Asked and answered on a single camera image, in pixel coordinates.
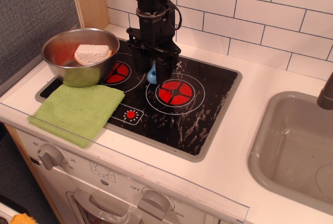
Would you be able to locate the silver metal bowl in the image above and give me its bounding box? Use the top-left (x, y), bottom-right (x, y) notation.
top-left (41, 28), bottom-right (120, 87)

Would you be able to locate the black toy stove top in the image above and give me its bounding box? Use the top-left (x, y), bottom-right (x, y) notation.
top-left (34, 38), bottom-right (243, 163)

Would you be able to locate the grey oven knob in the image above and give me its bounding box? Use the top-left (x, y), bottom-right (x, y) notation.
top-left (137, 190), bottom-right (171, 221)
top-left (37, 144), bottom-right (64, 170)

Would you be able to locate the grey sink basin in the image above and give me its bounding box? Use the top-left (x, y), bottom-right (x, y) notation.
top-left (248, 91), bottom-right (332, 215)

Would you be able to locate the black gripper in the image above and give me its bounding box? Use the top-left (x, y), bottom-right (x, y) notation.
top-left (127, 10), bottom-right (181, 84)

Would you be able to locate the grey right oven knob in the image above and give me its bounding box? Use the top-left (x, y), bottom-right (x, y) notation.
top-left (137, 190), bottom-right (171, 221)

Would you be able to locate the orange yellow object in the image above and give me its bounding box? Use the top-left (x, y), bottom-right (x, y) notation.
top-left (10, 213), bottom-right (37, 224)

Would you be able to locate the grey left oven knob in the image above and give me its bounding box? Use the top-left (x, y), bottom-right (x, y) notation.
top-left (37, 144), bottom-right (64, 170)

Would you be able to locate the grey faucet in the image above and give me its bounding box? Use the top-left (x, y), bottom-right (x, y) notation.
top-left (317, 73), bottom-right (333, 110)

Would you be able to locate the white orange toy food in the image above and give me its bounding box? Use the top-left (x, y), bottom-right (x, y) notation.
top-left (74, 44), bottom-right (112, 65)

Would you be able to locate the green microfiber cloth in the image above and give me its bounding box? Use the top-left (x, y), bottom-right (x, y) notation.
top-left (28, 85), bottom-right (125, 148)

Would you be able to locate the white toy oven front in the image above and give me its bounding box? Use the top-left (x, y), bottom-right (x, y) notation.
top-left (17, 130), bottom-right (248, 223)

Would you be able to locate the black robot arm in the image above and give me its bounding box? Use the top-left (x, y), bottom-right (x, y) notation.
top-left (127, 0), bottom-right (181, 84)

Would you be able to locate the red stove button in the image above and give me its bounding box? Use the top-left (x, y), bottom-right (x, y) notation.
top-left (126, 111), bottom-right (136, 119)

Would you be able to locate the blue handled grey spoon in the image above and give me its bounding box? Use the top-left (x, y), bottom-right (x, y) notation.
top-left (146, 61), bottom-right (157, 85)

